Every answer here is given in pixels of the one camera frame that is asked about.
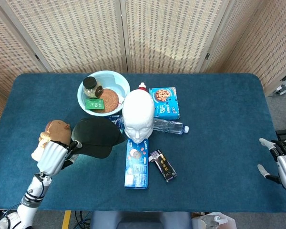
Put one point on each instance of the woven folding screen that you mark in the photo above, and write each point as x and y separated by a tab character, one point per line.
169	35

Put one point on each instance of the brown capybara plush toy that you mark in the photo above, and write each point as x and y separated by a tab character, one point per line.
58	131

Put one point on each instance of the light blue plastic basin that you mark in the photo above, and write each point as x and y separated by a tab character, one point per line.
114	80

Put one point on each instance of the white power strip with plugs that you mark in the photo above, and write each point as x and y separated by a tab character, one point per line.
284	87

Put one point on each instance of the black screen hinge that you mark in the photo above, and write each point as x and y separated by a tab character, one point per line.
37	57
207	56

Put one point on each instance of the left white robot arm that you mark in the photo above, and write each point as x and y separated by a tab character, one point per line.
28	210

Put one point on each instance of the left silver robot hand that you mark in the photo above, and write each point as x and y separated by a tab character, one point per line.
52	157

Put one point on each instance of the clear water bottle white cap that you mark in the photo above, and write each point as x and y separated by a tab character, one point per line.
171	126

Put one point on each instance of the clear plastic bottle white cap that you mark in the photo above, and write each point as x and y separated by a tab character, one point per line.
211	221

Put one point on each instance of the green tea packet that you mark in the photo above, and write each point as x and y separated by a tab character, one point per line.
93	104

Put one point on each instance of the black baseball cap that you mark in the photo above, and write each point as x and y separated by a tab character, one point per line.
97	138

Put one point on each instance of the glass jar black lid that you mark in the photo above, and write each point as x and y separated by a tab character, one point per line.
91	89

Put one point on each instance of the blue Oreo cookie box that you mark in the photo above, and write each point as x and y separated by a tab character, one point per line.
135	171

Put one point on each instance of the yellow floor tape strip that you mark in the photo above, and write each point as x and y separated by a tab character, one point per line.
66	219

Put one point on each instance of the black snack packet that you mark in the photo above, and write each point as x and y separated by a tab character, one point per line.
164	167

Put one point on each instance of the brown woven round coaster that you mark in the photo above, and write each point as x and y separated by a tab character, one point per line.
109	100

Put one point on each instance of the white red capped bottle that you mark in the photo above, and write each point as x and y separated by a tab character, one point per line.
142	85

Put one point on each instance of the white mannequin head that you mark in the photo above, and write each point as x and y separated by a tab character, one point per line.
138	114

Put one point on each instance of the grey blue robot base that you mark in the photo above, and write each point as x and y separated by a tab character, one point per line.
143	220

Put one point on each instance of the blue felt tablecloth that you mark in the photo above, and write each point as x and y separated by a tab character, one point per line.
217	155

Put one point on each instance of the blue chocolate chip cookie box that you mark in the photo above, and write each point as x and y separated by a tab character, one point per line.
168	105

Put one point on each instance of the blue label drink bottle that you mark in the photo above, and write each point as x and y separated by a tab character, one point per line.
115	120

